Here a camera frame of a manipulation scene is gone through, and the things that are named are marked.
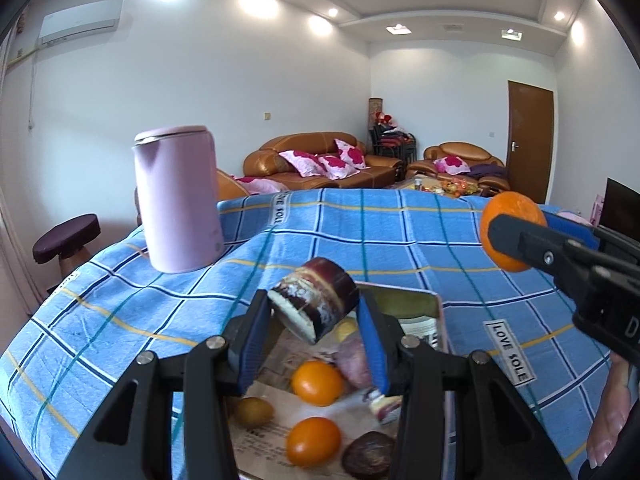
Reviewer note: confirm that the layered cake roll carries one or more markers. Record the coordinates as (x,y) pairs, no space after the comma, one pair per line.
(385,409)
(312,299)

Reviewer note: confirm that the pink metal tin box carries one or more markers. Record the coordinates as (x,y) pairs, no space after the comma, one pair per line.
(418,311)

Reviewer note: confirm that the green-yellow small fruit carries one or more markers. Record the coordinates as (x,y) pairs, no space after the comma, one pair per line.
(346,327)

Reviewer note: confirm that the blue plaid tablecloth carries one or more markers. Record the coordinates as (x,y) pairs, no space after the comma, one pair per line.
(60,366)

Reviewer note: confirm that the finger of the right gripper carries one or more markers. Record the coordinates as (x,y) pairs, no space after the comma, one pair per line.
(543,249)
(573,226)

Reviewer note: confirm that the dark purple round stool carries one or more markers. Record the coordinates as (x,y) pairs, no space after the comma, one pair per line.
(67,242)

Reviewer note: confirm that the purple passion fruit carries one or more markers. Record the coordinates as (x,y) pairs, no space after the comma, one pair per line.
(352,362)

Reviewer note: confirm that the coffee table with fruit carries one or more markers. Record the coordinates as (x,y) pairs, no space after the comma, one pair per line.
(451,187)

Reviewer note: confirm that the stacked dark chairs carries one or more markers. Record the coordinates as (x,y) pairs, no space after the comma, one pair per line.
(392,142)

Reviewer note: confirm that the small kiwi-coloured fruit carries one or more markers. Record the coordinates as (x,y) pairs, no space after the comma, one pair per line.
(252,412)

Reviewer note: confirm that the dark round fruit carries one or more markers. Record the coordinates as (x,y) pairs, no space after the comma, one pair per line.
(369,456)

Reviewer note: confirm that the pink floral cushion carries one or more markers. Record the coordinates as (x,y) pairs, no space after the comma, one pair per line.
(452,165)
(306,164)
(350,154)
(336,169)

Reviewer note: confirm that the brown leather long sofa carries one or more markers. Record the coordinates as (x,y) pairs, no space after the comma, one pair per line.
(267,163)

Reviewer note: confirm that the pink electric kettle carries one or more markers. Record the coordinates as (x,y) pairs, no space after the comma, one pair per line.
(176,180)

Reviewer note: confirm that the orange tangerine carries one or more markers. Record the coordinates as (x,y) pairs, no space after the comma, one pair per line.
(501,224)
(317,383)
(312,442)

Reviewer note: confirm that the brown leather armchair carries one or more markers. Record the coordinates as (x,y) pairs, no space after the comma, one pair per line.
(486,170)

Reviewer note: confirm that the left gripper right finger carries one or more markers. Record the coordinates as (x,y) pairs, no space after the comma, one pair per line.
(380,334)

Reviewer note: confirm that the brown wooden door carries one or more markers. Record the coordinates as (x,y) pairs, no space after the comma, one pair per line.
(531,134)

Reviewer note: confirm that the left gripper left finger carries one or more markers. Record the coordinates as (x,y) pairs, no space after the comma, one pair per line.
(246,335)

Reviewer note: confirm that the white air conditioner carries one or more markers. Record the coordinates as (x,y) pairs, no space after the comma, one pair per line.
(87,19)

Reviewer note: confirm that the right human hand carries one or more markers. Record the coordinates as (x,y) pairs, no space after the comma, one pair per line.
(612,414)

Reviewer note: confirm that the black television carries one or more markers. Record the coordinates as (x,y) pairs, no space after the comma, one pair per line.
(621,209)

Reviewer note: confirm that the paper sheet in tin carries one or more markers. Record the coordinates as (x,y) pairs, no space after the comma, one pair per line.
(260,452)

